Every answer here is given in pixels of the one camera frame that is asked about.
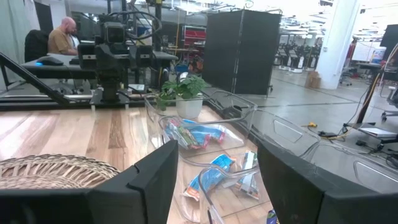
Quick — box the dark blue brown granola bar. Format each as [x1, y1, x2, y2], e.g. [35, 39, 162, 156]
[266, 210, 279, 224]

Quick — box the round woven placemat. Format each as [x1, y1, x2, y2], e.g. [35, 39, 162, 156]
[0, 153, 122, 190]

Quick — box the yellow cable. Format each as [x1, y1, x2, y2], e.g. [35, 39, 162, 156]
[300, 121, 374, 141]

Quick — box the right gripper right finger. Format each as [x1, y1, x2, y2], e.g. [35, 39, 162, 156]
[257, 139, 398, 224]

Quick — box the black partition cabinet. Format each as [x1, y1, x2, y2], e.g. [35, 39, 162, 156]
[201, 9, 283, 96]

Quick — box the red tool cabinet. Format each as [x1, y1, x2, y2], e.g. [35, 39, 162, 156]
[183, 25, 208, 48]

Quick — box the grey desk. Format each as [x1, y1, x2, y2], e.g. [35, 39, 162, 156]
[21, 51, 178, 80]

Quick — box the person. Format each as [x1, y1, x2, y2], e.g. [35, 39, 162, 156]
[47, 17, 79, 57]

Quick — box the white silver granola bar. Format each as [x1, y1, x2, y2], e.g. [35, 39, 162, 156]
[234, 151, 261, 200]

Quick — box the black office chair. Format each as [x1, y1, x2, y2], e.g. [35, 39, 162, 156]
[24, 29, 50, 63]

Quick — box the black computer mouse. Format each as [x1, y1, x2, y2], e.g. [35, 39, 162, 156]
[35, 55, 65, 67]

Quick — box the white pillar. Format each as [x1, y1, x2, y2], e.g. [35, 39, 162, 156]
[315, 0, 365, 91]

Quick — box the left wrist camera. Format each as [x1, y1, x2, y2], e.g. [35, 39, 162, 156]
[104, 21, 126, 44]

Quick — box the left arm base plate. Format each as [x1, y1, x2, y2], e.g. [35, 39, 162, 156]
[89, 86, 147, 108]

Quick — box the clear plastic bin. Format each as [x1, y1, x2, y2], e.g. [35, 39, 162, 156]
[178, 107, 323, 223]
[143, 89, 259, 167]
[198, 141, 398, 224]

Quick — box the green potted plant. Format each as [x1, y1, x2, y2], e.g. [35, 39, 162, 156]
[154, 74, 210, 121]

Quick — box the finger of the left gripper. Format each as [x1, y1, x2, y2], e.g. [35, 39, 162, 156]
[136, 45, 153, 68]
[77, 43, 96, 70]

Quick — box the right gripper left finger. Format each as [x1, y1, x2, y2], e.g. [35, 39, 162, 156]
[0, 139, 180, 224]

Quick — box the cardboard box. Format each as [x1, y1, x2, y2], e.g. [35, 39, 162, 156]
[304, 70, 323, 90]

